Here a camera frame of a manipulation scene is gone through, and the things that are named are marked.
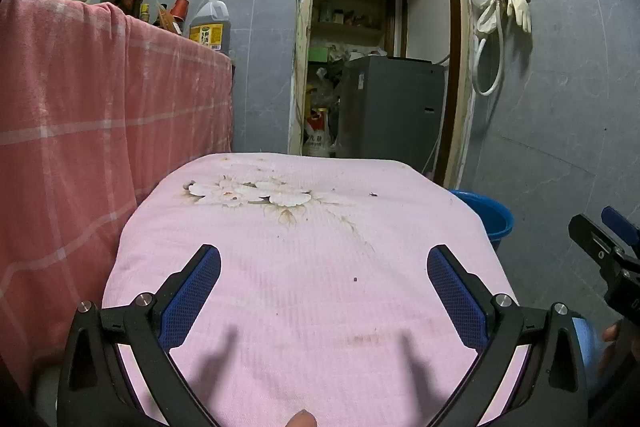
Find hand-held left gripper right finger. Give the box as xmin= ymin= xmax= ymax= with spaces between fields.
xmin=426 ymin=244 xmax=589 ymax=427

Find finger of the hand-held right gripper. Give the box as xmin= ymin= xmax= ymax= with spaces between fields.
xmin=568 ymin=214 xmax=620 ymax=266
xmin=601 ymin=205 xmax=640 ymax=259

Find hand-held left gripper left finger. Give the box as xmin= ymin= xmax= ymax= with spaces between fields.
xmin=56 ymin=244 xmax=222 ymax=427

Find blue plastic bucket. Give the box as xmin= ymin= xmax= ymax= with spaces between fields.
xmin=447 ymin=189 xmax=515 ymax=253

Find person's right hand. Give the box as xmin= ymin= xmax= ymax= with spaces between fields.
xmin=597 ymin=321 xmax=622 ymax=376

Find light blue plastic object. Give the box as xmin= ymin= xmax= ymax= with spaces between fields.
xmin=572 ymin=317 xmax=605 ymax=388

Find pink blanket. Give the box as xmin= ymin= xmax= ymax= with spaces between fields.
xmin=102 ymin=152 xmax=531 ymax=427

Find grey washing machine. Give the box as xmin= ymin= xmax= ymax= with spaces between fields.
xmin=337 ymin=55 xmax=448 ymax=168

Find white and red sack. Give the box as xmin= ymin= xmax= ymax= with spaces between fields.
xmin=305 ymin=107 xmax=335 ymax=158

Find salmon checked cloth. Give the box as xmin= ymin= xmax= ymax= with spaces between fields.
xmin=0 ymin=0 xmax=235 ymax=389

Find cream rubber gloves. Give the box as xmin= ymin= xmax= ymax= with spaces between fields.
xmin=475 ymin=0 xmax=533 ymax=34

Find large cooking oil bottle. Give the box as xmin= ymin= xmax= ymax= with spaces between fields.
xmin=189 ymin=0 xmax=234 ymax=56

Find white hose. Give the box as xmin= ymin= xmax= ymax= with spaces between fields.
xmin=472 ymin=23 xmax=504 ymax=97

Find wooden door frame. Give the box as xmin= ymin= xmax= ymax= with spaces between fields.
xmin=287 ymin=0 xmax=476 ymax=190

